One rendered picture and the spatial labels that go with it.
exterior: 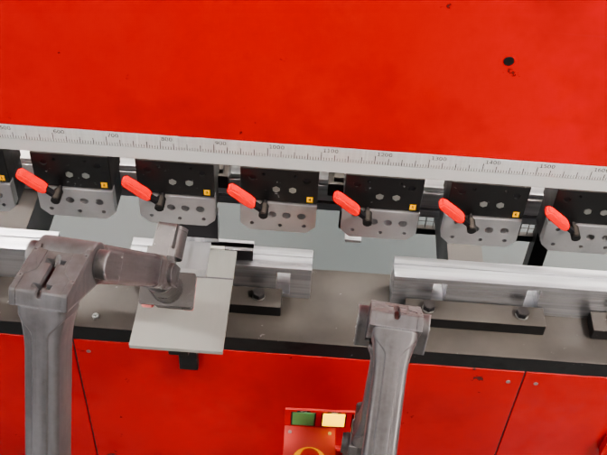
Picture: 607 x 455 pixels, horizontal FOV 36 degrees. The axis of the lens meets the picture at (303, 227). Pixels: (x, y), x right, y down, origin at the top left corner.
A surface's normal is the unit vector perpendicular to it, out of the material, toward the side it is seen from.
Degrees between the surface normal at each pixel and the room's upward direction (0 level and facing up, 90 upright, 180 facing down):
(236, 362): 90
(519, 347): 0
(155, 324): 0
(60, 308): 62
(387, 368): 27
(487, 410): 90
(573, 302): 90
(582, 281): 0
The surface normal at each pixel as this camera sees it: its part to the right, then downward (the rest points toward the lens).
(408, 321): -0.02, -0.29
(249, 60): -0.06, 0.72
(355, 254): 0.04, -0.69
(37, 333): -0.16, 0.30
